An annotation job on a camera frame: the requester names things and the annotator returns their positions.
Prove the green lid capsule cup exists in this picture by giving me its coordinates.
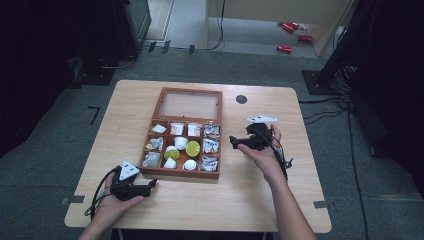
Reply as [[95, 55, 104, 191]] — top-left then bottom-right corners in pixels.
[[163, 145, 181, 161], [185, 140, 202, 158]]

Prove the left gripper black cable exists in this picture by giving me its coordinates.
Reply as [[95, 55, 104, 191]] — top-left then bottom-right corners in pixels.
[[84, 165, 123, 218]]

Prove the white red sachet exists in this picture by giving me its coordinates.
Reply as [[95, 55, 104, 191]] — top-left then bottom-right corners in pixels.
[[187, 122, 203, 137], [169, 122, 185, 136]]

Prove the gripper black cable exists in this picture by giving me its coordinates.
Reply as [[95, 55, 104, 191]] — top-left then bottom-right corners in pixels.
[[84, 165, 123, 218], [258, 128, 294, 182]]

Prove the colourful printed packet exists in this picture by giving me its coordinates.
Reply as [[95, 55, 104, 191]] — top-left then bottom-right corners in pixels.
[[200, 155, 219, 172], [203, 124, 221, 139], [203, 138, 220, 154]]

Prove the silver yellow packet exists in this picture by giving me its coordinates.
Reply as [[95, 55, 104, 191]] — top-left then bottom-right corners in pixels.
[[145, 136, 165, 151]]

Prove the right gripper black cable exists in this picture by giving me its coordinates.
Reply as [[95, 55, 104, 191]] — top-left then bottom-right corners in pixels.
[[258, 128, 294, 182]]

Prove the long black floor cable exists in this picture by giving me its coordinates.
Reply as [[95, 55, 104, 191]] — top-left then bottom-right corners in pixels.
[[345, 109, 370, 240]]

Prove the black square stand base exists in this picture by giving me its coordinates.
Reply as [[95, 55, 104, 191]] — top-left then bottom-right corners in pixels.
[[301, 69, 339, 97]]

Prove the person's left hand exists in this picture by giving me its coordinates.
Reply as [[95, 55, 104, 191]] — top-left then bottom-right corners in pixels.
[[94, 172, 146, 231]]

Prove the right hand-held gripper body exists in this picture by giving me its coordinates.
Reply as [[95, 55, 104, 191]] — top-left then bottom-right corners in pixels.
[[244, 114, 279, 152]]

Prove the black hanging cable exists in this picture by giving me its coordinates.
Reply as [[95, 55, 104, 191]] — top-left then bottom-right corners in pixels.
[[203, 0, 226, 52]]

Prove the person's right hand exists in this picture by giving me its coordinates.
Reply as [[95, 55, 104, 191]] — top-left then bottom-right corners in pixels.
[[237, 123, 288, 188]]

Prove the silver grey packet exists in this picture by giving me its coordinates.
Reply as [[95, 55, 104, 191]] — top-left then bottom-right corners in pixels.
[[142, 151, 162, 168]]

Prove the brown wooden compartment box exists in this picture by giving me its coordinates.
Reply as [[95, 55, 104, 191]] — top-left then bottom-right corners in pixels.
[[138, 87, 224, 180]]

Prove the black floor cable bundle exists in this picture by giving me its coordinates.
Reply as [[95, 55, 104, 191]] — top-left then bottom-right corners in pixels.
[[298, 64, 358, 126]]

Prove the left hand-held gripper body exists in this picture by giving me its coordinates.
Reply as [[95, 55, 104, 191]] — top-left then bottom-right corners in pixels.
[[109, 160, 151, 202]]

